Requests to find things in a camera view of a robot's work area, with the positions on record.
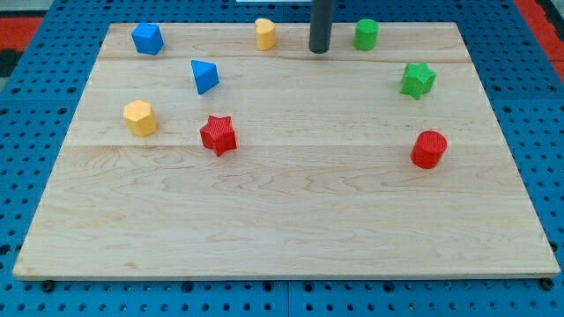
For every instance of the blue triangle block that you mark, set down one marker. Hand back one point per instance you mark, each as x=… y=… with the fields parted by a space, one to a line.
x=205 y=74

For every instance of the yellow hexagon block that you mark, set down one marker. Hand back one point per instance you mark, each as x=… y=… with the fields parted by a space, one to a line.
x=140 y=118

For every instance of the red star block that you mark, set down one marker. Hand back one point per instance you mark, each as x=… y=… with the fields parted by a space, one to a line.
x=218 y=134

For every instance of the wooden board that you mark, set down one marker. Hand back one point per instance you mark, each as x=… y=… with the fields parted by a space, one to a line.
x=321 y=185

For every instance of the yellow half-round block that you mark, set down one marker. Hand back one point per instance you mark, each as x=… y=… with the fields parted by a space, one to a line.
x=265 y=31

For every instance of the red cylinder block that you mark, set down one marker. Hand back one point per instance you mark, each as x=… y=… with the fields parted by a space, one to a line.
x=428 y=149

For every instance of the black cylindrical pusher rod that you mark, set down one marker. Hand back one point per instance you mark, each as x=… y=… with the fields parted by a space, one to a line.
x=321 y=18

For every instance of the green cylinder block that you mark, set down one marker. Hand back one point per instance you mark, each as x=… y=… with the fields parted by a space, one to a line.
x=366 y=32

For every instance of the green star block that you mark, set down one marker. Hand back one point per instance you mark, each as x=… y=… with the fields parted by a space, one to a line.
x=417 y=80

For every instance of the blue pentagon block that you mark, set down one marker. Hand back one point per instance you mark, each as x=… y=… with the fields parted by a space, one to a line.
x=147 y=38

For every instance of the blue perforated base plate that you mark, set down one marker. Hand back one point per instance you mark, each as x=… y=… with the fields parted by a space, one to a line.
x=42 y=93

